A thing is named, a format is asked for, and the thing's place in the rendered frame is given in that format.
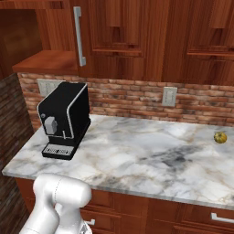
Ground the grey cabinet door handle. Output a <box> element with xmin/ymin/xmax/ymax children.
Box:
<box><xmin>72</xmin><ymin>5</ymin><xmax>88</xmax><ymax>68</ymax></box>

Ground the wooden cabinet door with handle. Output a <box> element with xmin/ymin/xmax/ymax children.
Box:
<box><xmin>69</xmin><ymin>0</ymin><xmax>170</xmax><ymax>83</ymax></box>

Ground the yellow-green round squash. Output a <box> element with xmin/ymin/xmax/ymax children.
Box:
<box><xmin>213</xmin><ymin>131</ymin><xmax>229</xmax><ymax>145</ymax></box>

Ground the grey wall outlet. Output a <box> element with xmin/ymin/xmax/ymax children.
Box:
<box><xmin>37</xmin><ymin>78</ymin><xmax>67</xmax><ymax>98</ymax></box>
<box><xmin>161</xmin><ymin>86</ymin><xmax>179</xmax><ymax>108</ymax></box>

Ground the open wooden cabinet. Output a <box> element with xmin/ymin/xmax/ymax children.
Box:
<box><xmin>0</xmin><ymin>0</ymin><xmax>79</xmax><ymax>80</ymax></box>

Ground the black coffee machine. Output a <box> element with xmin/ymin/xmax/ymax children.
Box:
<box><xmin>36</xmin><ymin>80</ymin><xmax>92</xmax><ymax>162</ymax></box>

